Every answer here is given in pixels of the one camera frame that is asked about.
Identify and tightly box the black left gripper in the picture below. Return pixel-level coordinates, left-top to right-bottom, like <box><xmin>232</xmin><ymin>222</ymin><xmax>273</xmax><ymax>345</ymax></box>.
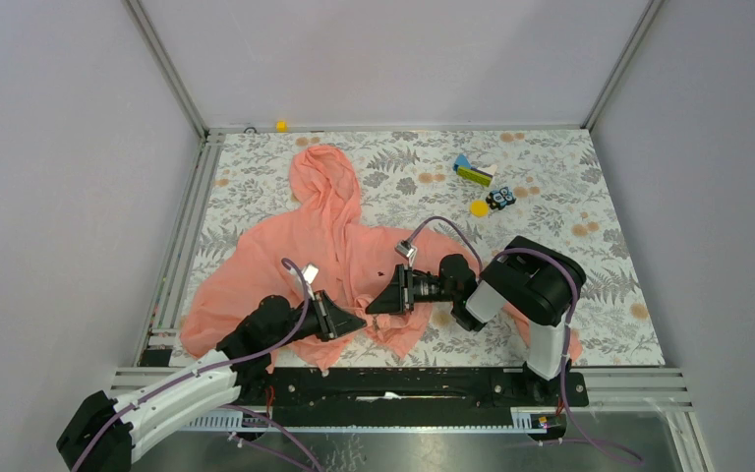
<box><xmin>266</xmin><ymin>289</ymin><xmax>366</xmax><ymax>351</ymax></box>

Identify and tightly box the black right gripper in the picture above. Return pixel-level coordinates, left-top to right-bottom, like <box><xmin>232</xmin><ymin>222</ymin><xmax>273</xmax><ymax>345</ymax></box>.
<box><xmin>366</xmin><ymin>264</ymin><xmax>459</xmax><ymax>315</ymax></box>

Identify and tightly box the salmon pink hooded jacket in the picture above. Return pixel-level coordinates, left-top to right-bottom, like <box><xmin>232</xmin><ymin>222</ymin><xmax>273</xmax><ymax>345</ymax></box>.
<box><xmin>179</xmin><ymin>144</ymin><xmax>584</xmax><ymax>373</ymax></box>

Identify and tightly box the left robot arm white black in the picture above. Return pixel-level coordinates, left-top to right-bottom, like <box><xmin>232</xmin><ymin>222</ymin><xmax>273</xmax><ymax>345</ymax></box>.
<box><xmin>56</xmin><ymin>291</ymin><xmax>367</xmax><ymax>471</ymax></box>

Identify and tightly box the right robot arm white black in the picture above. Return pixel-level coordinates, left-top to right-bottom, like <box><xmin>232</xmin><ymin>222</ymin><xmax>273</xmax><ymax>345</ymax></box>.
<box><xmin>366</xmin><ymin>236</ymin><xmax>587</xmax><ymax>405</ymax></box>

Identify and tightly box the small yellow round object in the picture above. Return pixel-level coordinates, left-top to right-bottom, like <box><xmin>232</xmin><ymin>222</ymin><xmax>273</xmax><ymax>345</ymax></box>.
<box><xmin>469</xmin><ymin>200</ymin><xmax>491</xmax><ymax>217</ymax></box>

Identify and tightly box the floral patterned table mat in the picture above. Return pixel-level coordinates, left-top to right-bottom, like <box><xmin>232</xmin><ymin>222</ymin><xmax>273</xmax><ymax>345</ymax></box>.
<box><xmin>169</xmin><ymin>130</ymin><xmax>664</xmax><ymax>367</ymax></box>

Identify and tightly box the black blue patterned toy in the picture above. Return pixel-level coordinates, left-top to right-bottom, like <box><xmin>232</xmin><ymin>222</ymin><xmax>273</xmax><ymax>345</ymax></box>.
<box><xmin>485</xmin><ymin>187</ymin><xmax>516</xmax><ymax>210</ymax></box>

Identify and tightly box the blue green white box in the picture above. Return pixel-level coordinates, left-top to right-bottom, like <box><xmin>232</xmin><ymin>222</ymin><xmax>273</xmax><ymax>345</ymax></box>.
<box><xmin>453</xmin><ymin>154</ymin><xmax>497</xmax><ymax>187</ymax></box>

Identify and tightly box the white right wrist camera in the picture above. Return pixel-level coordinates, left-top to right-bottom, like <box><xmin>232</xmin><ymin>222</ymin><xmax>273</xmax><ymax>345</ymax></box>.
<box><xmin>395</xmin><ymin>240</ymin><xmax>418</xmax><ymax>268</ymax></box>

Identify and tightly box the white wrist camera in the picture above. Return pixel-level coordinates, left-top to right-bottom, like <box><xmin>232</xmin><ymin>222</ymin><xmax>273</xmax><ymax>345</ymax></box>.
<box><xmin>395</xmin><ymin>240</ymin><xmax>418</xmax><ymax>268</ymax></box>
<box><xmin>300</xmin><ymin>264</ymin><xmax>319</xmax><ymax>299</ymax></box>

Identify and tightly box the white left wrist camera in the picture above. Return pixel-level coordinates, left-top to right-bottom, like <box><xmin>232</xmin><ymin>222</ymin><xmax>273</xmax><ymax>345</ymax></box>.
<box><xmin>300</xmin><ymin>264</ymin><xmax>319</xmax><ymax>299</ymax></box>

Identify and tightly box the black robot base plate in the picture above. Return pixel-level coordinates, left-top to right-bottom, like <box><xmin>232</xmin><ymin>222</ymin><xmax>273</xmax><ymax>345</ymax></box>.
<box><xmin>234</xmin><ymin>367</ymin><xmax>590</xmax><ymax>425</ymax></box>

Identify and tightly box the white slotted cable duct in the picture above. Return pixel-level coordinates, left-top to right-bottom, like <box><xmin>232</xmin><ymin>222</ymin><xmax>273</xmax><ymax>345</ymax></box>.
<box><xmin>180</xmin><ymin>408</ymin><xmax>549</xmax><ymax>437</ymax></box>

